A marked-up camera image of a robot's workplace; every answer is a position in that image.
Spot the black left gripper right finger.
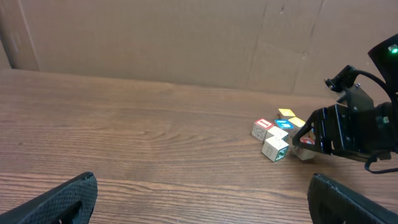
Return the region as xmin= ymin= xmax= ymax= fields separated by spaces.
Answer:
xmin=307 ymin=173 xmax=397 ymax=224

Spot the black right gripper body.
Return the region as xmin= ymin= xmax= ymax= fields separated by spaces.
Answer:
xmin=317 ymin=85 xmax=397 ymax=161

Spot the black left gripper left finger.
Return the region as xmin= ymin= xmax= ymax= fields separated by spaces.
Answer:
xmin=1 ymin=172 xmax=98 ymax=224

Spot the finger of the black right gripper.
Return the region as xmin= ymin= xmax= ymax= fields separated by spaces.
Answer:
xmin=292 ymin=108 xmax=325 ymax=153

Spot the wooden block red Q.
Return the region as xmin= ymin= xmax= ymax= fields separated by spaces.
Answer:
xmin=292 ymin=137 xmax=316 ymax=161

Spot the wooden block plain yellow top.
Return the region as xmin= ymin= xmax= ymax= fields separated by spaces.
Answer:
xmin=288 ymin=117 xmax=305 ymax=137

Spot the wooden block yellow far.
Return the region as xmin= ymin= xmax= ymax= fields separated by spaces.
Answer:
xmin=277 ymin=108 xmax=295 ymax=119

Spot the wooden block blue L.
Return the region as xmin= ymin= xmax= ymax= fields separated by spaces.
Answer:
xmin=274 ymin=119 xmax=294 ymax=138

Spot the wooden block green side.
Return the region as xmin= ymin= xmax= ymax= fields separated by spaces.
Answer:
xmin=264 ymin=126 xmax=289 ymax=141

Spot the wooden block green Z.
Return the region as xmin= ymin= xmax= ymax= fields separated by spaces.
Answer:
xmin=261 ymin=136 xmax=289 ymax=162

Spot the wooden block red I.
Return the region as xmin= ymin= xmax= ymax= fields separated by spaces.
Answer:
xmin=251 ymin=118 xmax=274 ymax=142

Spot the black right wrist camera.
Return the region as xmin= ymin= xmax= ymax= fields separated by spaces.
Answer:
xmin=325 ymin=65 xmax=358 ymax=93

